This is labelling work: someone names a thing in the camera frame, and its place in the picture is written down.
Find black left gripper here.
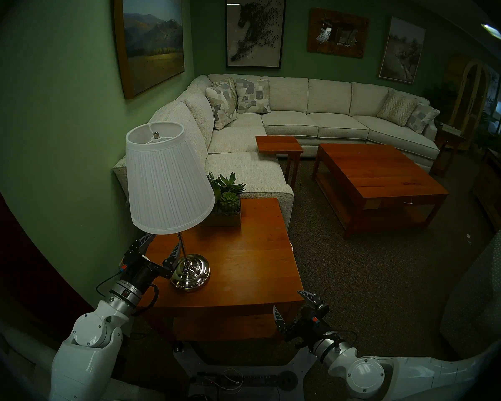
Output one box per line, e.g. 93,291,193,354
119,234,181,294

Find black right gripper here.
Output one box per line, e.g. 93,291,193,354
273,290,337,348

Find white shade chrome table lamp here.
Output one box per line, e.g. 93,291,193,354
125,121,215,291

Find succulent plants in planter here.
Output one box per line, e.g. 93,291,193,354
204,172,247,227

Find grey patchwork throw pillow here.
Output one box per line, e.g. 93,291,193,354
235,78,271,114
406,102,440,134
205,83,237,130

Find large wooden coffee table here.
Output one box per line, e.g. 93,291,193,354
312,143,450,240

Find small wooden side table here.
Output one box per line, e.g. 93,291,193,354
256,136,304,190

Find striped beige throw pillow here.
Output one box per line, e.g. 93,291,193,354
377,89,418,127
211,77,238,110

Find dotted grey armchair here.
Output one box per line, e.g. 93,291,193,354
440,210,501,359

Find framed mountain landscape painting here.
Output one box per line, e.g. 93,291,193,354
113,0,185,100

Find cream sectional sofa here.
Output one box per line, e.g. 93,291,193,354
113,74,440,229

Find dark wooden end table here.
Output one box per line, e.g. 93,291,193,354
432,122,466,177

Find wooden console cabinet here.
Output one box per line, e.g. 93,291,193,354
472,150,501,231

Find black framed horse artwork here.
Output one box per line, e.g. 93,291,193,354
225,0,286,69

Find rustic wood framed mirror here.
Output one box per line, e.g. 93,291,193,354
307,8,369,59

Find arched wooden display cabinet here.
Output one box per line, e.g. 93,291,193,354
447,58,489,150

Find framed tree landscape painting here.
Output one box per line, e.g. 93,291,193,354
378,16,427,85

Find ceiling light fixture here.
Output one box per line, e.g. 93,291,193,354
480,23,501,43

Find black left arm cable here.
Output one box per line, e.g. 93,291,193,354
96,271,160,317

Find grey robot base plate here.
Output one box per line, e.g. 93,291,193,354
173,342,318,401

